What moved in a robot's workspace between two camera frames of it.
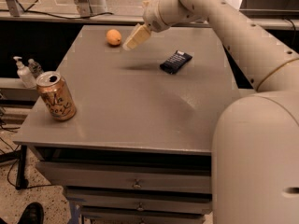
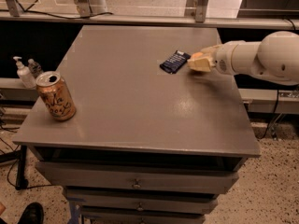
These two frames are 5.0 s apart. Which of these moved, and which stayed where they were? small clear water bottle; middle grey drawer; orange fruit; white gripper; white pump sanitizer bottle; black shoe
Moved: white gripper; orange fruit
Stayed: small clear water bottle; white pump sanitizer bottle; black shoe; middle grey drawer
